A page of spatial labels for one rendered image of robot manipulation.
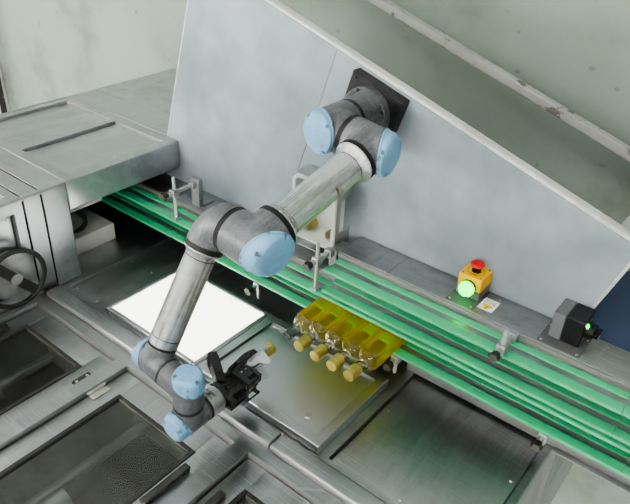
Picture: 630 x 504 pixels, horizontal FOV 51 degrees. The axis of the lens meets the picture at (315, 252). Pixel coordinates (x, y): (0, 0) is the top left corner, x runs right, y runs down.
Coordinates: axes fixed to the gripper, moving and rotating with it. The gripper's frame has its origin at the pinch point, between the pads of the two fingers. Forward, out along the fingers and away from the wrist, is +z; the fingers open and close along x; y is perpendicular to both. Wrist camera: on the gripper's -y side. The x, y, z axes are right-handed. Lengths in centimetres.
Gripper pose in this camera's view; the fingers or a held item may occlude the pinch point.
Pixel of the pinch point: (263, 353)
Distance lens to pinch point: 185.9
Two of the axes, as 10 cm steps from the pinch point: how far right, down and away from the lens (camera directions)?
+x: 1.2, -8.1, -5.8
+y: 7.7, 4.4, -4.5
